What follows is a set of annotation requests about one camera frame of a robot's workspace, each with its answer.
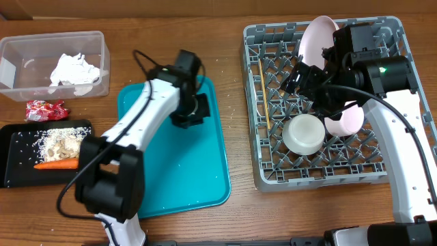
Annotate pink bowl with food scraps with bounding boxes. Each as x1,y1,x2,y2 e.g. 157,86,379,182
324,105,365,137

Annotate white bowl with food scraps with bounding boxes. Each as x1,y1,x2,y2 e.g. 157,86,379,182
282,114,325,155

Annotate teal serving tray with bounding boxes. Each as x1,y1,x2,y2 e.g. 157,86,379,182
137,76,231,219

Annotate wooden chopstick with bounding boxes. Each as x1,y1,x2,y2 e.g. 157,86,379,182
258,58,270,130

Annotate pink round plate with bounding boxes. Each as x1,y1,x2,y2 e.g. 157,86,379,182
298,16,339,69

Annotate white napkin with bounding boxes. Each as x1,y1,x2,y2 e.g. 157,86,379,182
50,53,100,87

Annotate orange carrot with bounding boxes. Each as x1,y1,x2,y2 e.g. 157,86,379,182
33,159,79,169

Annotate red snack wrapper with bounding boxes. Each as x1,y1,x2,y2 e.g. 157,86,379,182
25,100,70,122

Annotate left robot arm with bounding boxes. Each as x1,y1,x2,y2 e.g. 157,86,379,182
71,50,210,245

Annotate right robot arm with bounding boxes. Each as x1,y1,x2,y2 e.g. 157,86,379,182
281,23,436,245

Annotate grey dishwasher rack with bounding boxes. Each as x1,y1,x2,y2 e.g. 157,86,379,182
240,16,437,193

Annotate spilled rice and scraps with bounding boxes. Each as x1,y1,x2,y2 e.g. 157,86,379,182
12,126,91,164

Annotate clear plastic bin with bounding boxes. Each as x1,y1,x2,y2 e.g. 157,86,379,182
1,31,111,101

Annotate black plastic bin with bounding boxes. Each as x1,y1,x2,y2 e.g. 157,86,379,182
1,120,94,188

